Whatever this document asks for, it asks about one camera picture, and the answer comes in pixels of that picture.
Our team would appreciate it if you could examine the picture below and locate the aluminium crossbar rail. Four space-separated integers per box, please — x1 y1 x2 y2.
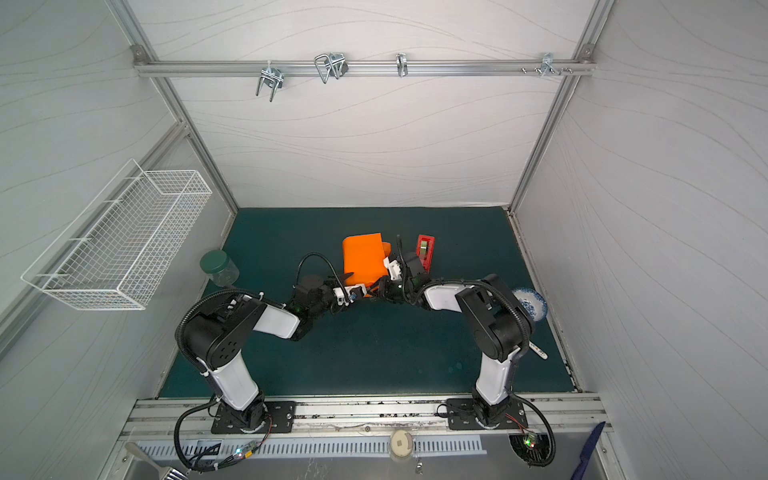
134 57 597 78

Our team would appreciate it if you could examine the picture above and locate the blue handled tool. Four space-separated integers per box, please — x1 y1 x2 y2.
570 421 606 480

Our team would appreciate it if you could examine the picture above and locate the red tape dispenser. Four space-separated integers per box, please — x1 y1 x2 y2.
417 234 435 272

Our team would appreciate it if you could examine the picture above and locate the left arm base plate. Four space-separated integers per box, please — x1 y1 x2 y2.
211 401 296 435

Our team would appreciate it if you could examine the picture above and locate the metal bracket with bolts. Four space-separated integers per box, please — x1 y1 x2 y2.
520 53 573 78

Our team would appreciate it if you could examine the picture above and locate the orange wrapping paper sheet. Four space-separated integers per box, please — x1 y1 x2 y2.
342 233 392 288

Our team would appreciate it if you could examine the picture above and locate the white wire basket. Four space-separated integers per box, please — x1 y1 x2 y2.
21 159 212 311

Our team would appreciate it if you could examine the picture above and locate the green lidded glass jar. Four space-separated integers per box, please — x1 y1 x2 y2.
199 250 240 288

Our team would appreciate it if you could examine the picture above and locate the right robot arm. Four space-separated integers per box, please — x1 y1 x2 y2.
372 255 548 418

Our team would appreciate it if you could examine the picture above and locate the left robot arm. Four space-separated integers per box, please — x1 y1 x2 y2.
175 276 352 422

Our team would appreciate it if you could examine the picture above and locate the blue white ceramic bowl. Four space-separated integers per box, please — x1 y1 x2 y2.
513 288 548 322

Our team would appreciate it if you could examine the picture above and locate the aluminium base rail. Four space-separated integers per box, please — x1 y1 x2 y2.
118 393 613 441

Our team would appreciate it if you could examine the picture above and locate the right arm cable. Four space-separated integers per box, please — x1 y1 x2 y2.
508 394 558 468

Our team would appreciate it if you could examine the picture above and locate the white vented cable duct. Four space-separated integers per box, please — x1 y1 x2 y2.
137 435 488 462

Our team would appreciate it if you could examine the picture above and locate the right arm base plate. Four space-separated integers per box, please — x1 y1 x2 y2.
436 397 528 431

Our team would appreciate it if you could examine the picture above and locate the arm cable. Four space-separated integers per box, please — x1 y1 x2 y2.
172 398 274 474
508 394 558 468

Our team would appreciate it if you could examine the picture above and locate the metal U-bolt clamp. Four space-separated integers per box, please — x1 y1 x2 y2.
255 64 284 102
314 52 349 84

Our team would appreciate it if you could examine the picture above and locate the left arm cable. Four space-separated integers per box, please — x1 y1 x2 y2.
172 398 274 474

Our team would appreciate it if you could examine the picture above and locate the green table mat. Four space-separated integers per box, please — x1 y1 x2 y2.
158 206 576 398

